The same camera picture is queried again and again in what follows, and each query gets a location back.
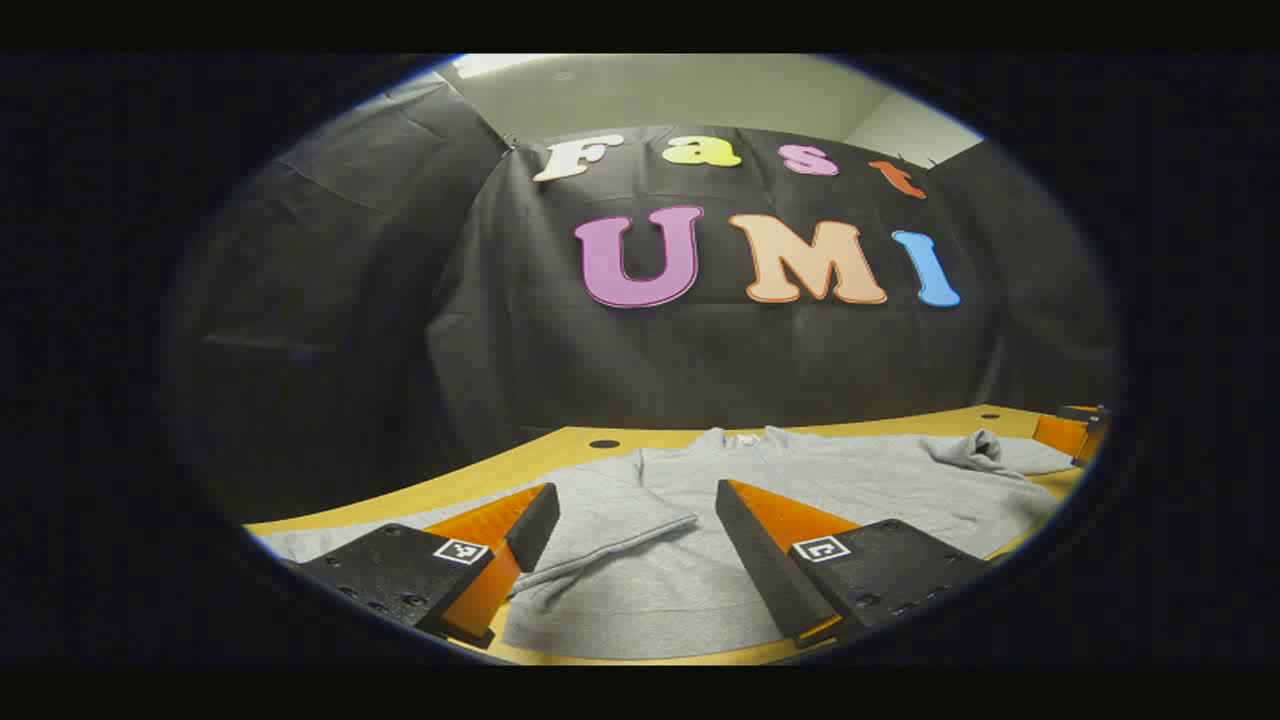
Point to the grey zip-neck sweatshirt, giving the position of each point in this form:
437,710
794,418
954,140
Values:
620,600

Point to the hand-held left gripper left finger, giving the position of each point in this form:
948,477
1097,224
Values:
535,525

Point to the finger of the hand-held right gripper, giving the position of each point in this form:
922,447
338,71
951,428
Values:
1058,435

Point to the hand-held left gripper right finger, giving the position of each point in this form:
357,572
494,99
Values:
760,560

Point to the black backdrop cloth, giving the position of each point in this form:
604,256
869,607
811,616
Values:
700,360

